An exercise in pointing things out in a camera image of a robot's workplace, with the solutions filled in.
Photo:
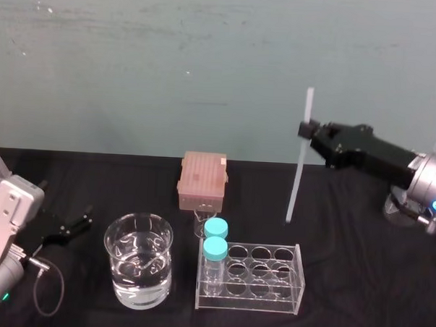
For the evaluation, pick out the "small empty glass beaker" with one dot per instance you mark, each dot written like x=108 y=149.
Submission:
x=199 y=224

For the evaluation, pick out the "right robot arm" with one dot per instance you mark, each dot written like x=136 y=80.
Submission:
x=428 y=183

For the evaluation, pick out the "clear acrylic tube rack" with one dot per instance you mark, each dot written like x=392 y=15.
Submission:
x=259 y=303

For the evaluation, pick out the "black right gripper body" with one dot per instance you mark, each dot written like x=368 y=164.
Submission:
x=370 y=152

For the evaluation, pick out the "large glass beaker with water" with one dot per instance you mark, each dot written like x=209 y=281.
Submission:
x=137 y=276

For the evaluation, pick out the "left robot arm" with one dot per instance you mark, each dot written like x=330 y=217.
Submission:
x=5 y=219

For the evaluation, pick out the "clear tube with teal cap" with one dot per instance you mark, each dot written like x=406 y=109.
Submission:
x=216 y=226
x=215 y=247

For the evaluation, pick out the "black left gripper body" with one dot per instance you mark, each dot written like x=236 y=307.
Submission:
x=43 y=228

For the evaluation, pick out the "pink pipette tip box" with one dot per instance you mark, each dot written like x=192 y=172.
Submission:
x=202 y=177

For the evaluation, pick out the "black table cloth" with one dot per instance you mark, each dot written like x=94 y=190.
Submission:
x=343 y=270

